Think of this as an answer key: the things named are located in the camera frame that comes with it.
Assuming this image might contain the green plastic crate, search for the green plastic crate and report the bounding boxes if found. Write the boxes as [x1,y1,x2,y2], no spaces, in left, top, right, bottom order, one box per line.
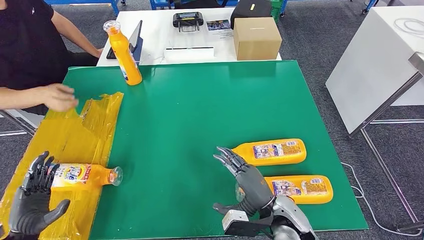
[269,0,282,22]

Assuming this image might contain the person's right hand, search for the person's right hand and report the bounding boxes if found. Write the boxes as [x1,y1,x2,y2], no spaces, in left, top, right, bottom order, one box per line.
[41,83,80,113]

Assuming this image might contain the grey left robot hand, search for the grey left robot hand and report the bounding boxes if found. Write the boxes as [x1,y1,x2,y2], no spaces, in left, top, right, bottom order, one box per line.
[8,151,71,236]

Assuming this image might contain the tablet in blue case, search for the tablet in blue case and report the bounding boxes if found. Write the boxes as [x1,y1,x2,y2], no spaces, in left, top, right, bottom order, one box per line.
[128,19,144,64]

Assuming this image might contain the white desk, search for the white desk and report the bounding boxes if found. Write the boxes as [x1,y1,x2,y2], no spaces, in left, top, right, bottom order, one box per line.
[96,7,282,67]

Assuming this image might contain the orange detergent bottle clear cap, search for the orange detergent bottle clear cap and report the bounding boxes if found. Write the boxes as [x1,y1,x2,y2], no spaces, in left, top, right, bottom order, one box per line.
[230,138,308,167]
[235,174,334,205]
[29,162,124,193]
[102,19,143,86]

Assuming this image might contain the printed leaflet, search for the printed leaflet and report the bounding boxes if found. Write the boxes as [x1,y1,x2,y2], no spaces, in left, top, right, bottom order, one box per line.
[205,19,233,39]

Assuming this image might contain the person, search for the person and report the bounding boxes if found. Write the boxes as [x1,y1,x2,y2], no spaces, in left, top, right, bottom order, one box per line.
[0,0,104,117]

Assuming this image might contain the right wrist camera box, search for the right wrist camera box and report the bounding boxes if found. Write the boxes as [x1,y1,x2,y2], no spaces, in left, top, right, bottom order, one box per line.
[221,209,276,238]

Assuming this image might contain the white tilted table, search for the white tilted table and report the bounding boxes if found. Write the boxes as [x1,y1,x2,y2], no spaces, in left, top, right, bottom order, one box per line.
[325,5,424,135]

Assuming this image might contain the white chair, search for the white chair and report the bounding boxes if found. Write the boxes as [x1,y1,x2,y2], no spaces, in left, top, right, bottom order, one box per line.
[0,109,44,137]

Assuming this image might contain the coiled white cable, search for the coiled white cable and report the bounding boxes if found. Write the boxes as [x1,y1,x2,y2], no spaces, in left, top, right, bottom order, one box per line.
[393,18,424,39]

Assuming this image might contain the green work table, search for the green work table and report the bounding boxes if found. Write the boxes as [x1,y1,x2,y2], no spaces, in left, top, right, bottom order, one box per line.
[62,59,369,239]

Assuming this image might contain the steel table frame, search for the steel table frame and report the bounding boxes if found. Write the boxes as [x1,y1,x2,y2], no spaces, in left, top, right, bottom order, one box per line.
[349,51,424,233]

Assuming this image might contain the brown cardboard box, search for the brown cardboard box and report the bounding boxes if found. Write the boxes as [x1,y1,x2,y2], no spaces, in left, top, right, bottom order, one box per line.
[233,17,283,62]

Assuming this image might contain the black bag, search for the black bag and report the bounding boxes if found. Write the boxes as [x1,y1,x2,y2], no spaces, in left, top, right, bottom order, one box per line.
[230,0,273,30]

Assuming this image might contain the yellow taped sheet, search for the yellow taped sheet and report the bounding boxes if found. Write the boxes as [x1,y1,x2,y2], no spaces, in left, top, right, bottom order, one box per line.
[0,91,124,240]

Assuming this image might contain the short blue metal rack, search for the short blue metal rack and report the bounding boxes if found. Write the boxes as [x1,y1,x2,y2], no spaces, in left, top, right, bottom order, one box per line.
[44,0,121,16]

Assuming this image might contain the long blue metal rack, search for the long blue metal rack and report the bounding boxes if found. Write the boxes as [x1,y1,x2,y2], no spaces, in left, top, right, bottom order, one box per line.
[149,0,379,16]

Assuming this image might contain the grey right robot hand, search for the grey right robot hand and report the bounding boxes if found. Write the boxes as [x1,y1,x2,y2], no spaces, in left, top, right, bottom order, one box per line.
[212,146,276,215]

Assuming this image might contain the long white box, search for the long white box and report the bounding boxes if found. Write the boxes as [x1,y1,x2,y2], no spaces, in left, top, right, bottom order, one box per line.
[163,46,216,62]

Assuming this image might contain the black remote controller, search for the black remote controller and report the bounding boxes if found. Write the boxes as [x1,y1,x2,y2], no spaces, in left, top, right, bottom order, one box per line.
[172,11,205,33]

